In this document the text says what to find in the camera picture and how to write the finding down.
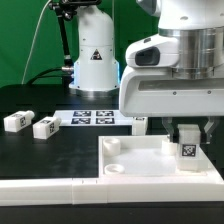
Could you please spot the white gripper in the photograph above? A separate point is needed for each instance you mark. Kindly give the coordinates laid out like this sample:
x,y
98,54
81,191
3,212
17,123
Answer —
x,y
153,92

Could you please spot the white square tabletop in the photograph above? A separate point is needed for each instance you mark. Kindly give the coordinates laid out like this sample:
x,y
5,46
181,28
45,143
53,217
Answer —
x,y
152,155

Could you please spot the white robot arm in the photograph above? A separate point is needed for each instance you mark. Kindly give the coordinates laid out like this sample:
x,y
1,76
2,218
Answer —
x,y
178,72

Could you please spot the white fiducial marker plate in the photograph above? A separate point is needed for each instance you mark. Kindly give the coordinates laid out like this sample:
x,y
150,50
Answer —
x,y
92,118

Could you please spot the white L-shaped obstacle wall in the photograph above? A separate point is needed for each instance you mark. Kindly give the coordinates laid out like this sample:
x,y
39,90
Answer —
x,y
207,186

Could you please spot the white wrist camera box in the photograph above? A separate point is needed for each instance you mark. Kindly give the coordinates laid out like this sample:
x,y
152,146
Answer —
x,y
153,51

